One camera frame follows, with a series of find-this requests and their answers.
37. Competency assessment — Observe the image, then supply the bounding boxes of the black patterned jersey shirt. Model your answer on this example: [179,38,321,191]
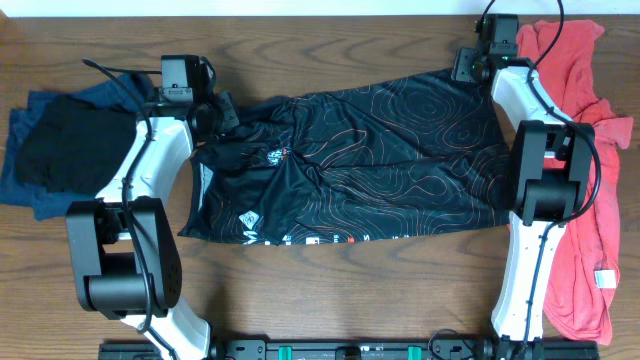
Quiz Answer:
[181,69,509,245]

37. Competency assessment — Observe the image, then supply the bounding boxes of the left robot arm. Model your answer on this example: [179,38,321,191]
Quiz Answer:
[65,55,232,360]

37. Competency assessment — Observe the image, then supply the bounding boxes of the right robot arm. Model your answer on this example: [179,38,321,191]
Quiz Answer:
[429,12,602,359]

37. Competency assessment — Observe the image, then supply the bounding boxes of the folded blue garment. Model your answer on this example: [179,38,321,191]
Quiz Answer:
[1,81,138,220]

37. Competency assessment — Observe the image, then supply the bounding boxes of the folded black garment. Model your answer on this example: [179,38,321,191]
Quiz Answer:
[15,96,136,195]

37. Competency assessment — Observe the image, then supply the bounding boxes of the red t-shirt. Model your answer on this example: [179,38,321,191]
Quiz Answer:
[517,20,634,345]

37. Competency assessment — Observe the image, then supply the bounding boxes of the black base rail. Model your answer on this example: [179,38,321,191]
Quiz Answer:
[97,336,600,360]

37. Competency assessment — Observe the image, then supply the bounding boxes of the small black base cable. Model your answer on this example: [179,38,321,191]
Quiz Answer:
[427,327,476,360]

